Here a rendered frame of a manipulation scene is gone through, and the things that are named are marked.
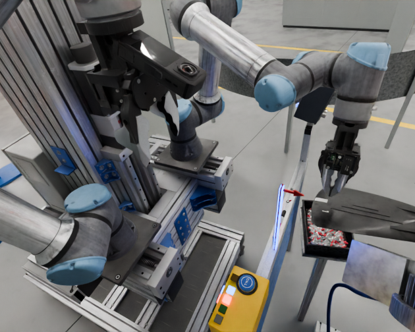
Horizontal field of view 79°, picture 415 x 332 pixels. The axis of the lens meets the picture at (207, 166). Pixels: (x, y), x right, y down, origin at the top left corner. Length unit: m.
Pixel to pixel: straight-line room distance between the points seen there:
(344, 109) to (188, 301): 1.35
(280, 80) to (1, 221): 0.60
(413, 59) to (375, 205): 1.98
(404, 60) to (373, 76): 1.99
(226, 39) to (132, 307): 1.50
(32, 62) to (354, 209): 0.89
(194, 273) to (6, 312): 1.37
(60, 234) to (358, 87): 0.69
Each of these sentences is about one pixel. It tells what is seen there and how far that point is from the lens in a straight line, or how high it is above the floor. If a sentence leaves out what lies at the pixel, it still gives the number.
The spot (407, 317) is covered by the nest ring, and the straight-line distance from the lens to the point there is 0.74.
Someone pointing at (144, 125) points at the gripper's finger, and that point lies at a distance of 0.38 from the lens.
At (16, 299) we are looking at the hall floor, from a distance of 2.46.
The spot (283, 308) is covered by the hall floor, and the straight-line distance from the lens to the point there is 1.84.
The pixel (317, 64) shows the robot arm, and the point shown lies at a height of 1.51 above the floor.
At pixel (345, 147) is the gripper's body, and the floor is 1.36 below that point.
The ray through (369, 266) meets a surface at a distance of 0.88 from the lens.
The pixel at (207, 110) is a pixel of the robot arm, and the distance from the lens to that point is 1.06.
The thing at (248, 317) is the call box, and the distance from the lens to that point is 0.69.
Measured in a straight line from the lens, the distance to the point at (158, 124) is 2.53.
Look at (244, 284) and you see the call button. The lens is 0.70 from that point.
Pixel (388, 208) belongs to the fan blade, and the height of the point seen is 1.19.
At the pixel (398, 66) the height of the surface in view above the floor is 0.84.
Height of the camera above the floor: 1.73
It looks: 41 degrees down
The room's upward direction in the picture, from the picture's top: 9 degrees counter-clockwise
